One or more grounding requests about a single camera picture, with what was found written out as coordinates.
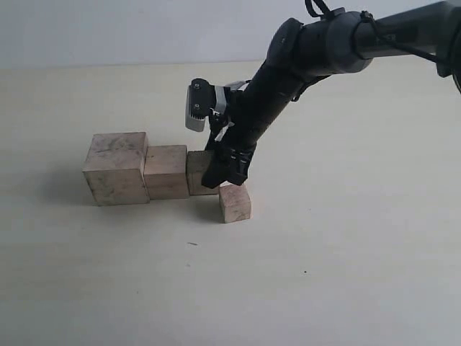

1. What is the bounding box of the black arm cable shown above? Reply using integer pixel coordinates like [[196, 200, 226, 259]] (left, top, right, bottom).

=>
[[304, 0, 461, 91]]

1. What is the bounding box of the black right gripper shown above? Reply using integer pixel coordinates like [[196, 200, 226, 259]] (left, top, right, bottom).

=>
[[201, 68, 310, 188]]

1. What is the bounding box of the smallest wooden cube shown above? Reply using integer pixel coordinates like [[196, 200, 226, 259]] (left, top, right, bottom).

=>
[[218, 185, 252, 223]]

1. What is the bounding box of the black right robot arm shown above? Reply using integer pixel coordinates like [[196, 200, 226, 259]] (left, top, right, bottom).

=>
[[189, 1, 460, 188]]

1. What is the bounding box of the second largest wooden cube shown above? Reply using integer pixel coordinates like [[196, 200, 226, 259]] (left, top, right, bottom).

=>
[[144, 145, 189, 200]]

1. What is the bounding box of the third largest wooden cube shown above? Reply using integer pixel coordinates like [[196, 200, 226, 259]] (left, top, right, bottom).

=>
[[187, 151, 218, 196]]

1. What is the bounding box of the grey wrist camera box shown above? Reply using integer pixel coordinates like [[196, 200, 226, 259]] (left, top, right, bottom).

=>
[[185, 78, 231, 132]]

